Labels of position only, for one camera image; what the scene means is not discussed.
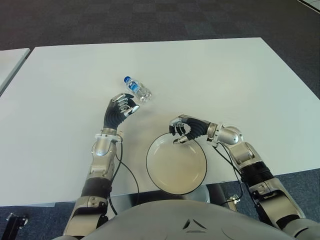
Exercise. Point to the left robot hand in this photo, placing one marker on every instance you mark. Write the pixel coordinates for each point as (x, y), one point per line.
(112, 117)

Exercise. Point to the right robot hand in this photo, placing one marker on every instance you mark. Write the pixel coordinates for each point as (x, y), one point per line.
(197, 127)

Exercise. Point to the clear water bottle blue cap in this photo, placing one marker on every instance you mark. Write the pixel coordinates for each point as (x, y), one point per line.
(140, 91)

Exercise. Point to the white plate black rim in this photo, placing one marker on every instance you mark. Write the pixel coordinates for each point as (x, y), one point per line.
(175, 167)

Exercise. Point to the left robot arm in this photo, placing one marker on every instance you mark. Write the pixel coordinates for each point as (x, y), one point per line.
(102, 150)

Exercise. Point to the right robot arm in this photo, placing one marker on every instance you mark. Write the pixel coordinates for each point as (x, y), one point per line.
(252, 170)

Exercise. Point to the dark table leg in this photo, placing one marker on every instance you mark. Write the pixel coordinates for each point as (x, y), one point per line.
(217, 195)

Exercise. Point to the grey robot torso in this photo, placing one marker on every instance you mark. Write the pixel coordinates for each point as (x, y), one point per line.
(175, 220)

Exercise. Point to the white side table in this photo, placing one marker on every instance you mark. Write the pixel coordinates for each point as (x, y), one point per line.
(10, 65)

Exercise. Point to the black stand with caster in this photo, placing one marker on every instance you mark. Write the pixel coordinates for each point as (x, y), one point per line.
(15, 222)

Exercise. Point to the white panel with black edge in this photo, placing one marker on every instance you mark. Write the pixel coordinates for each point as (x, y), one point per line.
(312, 3)

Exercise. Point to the white round pedestal base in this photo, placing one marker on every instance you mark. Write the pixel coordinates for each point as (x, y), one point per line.
(203, 193)

